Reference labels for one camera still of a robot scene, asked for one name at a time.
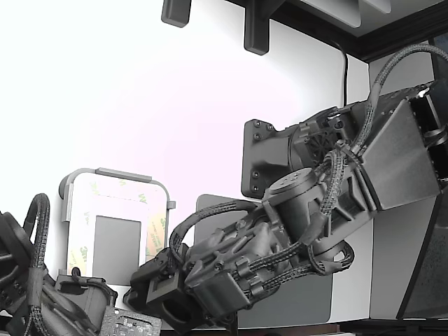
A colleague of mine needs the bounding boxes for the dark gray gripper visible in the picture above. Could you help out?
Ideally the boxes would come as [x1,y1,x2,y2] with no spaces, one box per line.
[124,260,202,332]

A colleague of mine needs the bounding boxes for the dark gray six-joint robot arm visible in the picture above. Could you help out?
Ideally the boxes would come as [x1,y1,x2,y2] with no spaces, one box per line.
[181,85,448,318]

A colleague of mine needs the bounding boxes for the pale 3M tape liner strip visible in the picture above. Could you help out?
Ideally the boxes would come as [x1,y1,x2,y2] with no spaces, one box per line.
[89,178,150,206]
[68,209,88,277]

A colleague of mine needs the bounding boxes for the gray circuit board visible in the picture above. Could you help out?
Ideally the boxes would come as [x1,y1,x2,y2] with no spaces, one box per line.
[100,307,162,336]

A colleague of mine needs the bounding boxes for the gray square pad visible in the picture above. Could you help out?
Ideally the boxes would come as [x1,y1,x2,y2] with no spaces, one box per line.
[92,215,142,287]

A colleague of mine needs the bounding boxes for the white rounded plate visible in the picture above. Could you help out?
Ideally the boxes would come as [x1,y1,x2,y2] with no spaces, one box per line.
[66,173,167,309]

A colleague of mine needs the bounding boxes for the large gray rounded mat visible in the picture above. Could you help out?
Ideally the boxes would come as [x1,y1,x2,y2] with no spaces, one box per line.
[190,193,334,330]

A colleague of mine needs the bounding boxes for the dark speckled panel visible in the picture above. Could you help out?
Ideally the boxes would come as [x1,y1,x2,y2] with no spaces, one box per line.
[396,195,448,320]

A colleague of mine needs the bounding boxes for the small gray panel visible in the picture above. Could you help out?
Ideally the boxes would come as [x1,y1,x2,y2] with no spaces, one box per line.
[362,0,393,15]

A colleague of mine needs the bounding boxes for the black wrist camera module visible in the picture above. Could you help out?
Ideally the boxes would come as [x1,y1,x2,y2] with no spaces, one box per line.
[146,247,186,305]

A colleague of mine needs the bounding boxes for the black braided cable loop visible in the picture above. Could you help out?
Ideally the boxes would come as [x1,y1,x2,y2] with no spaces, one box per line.
[21,192,53,277]

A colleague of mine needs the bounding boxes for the gray printed fixture frame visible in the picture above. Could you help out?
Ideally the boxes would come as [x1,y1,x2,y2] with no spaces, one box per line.
[58,167,176,279]

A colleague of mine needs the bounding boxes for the braided camera cable loop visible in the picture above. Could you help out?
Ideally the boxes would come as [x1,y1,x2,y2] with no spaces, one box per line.
[169,200,260,270]

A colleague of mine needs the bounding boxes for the gray braided cable pair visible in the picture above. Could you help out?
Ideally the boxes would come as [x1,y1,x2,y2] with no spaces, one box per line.
[241,241,355,291]

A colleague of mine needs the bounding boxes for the short black bracket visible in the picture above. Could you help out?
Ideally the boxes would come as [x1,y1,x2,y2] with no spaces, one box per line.
[160,0,193,27]

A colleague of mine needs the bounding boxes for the long black bracket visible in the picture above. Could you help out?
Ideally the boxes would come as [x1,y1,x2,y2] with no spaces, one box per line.
[244,0,271,56]

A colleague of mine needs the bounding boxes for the thin black cable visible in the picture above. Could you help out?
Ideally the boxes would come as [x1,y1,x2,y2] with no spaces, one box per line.
[330,40,350,108]

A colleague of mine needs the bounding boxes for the long gray braided cable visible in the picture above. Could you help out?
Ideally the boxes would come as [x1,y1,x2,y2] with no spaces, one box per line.
[349,43,448,157]

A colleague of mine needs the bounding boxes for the black frame beam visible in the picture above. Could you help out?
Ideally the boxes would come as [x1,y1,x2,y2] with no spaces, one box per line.
[225,0,448,63]

